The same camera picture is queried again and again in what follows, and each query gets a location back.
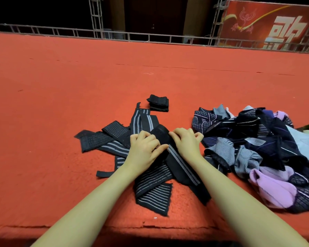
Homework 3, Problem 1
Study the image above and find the person's left hand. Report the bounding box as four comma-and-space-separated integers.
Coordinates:
123, 130, 170, 175

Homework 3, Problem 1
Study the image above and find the person's right hand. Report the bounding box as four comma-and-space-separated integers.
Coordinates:
168, 127, 204, 165

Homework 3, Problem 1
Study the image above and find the pile of black striped bands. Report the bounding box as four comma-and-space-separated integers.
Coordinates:
75, 102, 213, 216

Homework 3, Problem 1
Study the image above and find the person's left forearm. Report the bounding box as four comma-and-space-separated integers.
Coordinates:
31, 164, 137, 247

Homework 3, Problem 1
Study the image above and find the person's right forearm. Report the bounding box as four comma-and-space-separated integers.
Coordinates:
188, 157, 309, 247

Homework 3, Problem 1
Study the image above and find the heap of dark patterned socks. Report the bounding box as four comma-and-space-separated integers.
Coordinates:
192, 104, 309, 214

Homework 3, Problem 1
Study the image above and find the grey metal truss tower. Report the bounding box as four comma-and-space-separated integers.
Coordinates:
89, 0, 105, 38
208, 0, 231, 46

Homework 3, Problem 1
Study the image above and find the dark brown door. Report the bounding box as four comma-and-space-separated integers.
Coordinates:
125, 0, 187, 36

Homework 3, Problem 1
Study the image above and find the red banner with white print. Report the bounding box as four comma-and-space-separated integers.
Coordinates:
220, 0, 309, 52

